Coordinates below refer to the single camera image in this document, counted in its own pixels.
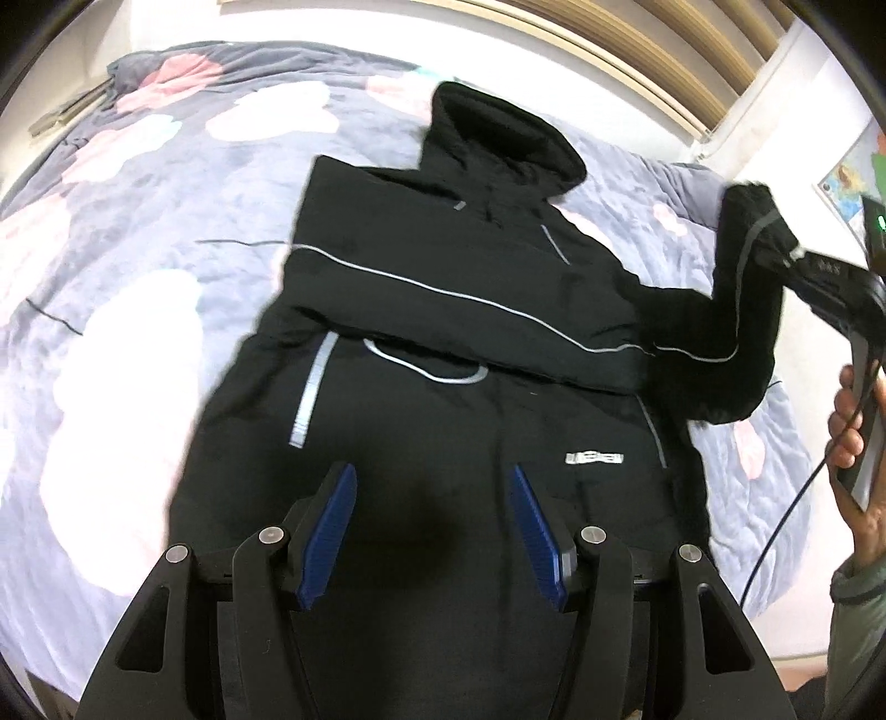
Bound person's right hand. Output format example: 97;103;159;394
827;364;884;572

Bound black hooded jacket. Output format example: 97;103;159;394
168;83;790;718

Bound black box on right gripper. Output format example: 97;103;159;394
862;195;886;277

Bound wooden slatted headboard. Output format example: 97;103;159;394
219;0;795;140

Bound grey-green jacket sleeve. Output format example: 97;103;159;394
823;558;886;718

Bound grey floral bed quilt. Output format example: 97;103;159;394
0;40;816;701

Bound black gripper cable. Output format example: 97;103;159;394
737;358;882;611

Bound colourful wall map poster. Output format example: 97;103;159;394
818;120;886;239

